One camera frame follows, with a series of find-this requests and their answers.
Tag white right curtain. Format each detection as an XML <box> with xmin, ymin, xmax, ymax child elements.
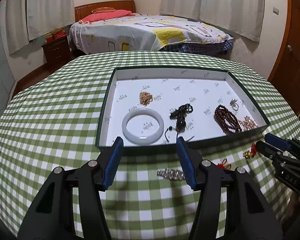
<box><xmin>160</xmin><ymin>0</ymin><xmax>264</xmax><ymax>42</ymax></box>

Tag white curtain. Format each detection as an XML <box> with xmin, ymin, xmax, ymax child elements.
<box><xmin>160</xmin><ymin>0</ymin><xmax>264</xmax><ymax>42</ymax></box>
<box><xmin>5</xmin><ymin>0</ymin><xmax>75</xmax><ymax>54</ymax></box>

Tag bed with patterned quilt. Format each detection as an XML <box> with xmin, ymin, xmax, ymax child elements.
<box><xmin>69</xmin><ymin>14</ymin><xmax>234</xmax><ymax>56</ymax></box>

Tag red tassel knot pendant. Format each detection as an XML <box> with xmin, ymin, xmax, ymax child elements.
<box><xmin>217</xmin><ymin>158</ymin><xmax>232</xmax><ymax>170</ymax></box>

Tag pink pillow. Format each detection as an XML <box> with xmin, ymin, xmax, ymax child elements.
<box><xmin>79</xmin><ymin>10</ymin><xmax>135</xmax><ymax>24</ymax></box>

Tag white left curtain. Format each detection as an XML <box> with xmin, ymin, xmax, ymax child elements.
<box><xmin>5</xmin><ymin>0</ymin><xmax>75</xmax><ymax>54</ymax></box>

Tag orange patterned cushion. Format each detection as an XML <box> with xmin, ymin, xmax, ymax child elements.
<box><xmin>91</xmin><ymin>7</ymin><xmax>116</xmax><ymax>14</ymax></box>

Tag rose gold bead bracelet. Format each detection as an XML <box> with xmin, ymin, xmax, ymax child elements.
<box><xmin>238</xmin><ymin>115</ymin><xmax>258</xmax><ymax>132</ymax></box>

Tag dark wooden nightstand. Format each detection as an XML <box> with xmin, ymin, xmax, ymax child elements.
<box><xmin>42</xmin><ymin>36</ymin><xmax>71</xmax><ymax>68</ymax></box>

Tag white jade bangle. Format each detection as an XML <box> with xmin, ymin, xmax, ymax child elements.
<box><xmin>122</xmin><ymin>108</ymin><xmax>164</xmax><ymax>146</ymax></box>

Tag black cord pendant necklace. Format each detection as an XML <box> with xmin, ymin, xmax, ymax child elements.
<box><xmin>164</xmin><ymin>103</ymin><xmax>195</xmax><ymax>144</ymax></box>

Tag wooden headboard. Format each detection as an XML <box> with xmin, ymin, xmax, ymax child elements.
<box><xmin>74</xmin><ymin>0</ymin><xmax>136</xmax><ymax>22</ymax></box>

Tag red knot gold charm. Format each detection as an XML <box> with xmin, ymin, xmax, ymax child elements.
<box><xmin>243</xmin><ymin>144</ymin><xmax>257</xmax><ymax>159</ymax></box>

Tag dark red bead bracelet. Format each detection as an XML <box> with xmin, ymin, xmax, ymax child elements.
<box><xmin>213</xmin><ymin>104</ymin><xmax>243</xmax><ymax>135</ymax></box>

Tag silver rhinestone brooch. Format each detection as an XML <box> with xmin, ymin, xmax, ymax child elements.
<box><xmin>157</xmin><ymin>168</ymin><xmax>185</xmax><ymax>181</ymax></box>

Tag wooden door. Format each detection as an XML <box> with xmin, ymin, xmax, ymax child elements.
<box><xmin>268</xmin><ymin>0</ymin><xmax>300</xmax><ymax>114</ymax></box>

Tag green jewelry box tray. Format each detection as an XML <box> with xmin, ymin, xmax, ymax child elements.
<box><xmin>95</xmin><ymin>66</ymin><xmax>270</xmax><ymax>154</ymax></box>

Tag silver flower ring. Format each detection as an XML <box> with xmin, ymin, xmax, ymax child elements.
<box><xmin>229</xmin><ymin>98</ymin><xmax>240</xmax><ymax>112</ymax></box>

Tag red boxes on nightstand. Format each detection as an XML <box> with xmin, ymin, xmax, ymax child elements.
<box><xmin>45</xmin><ymin>27</ymin><xmax>66</xmax><ymax>42</ymax></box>

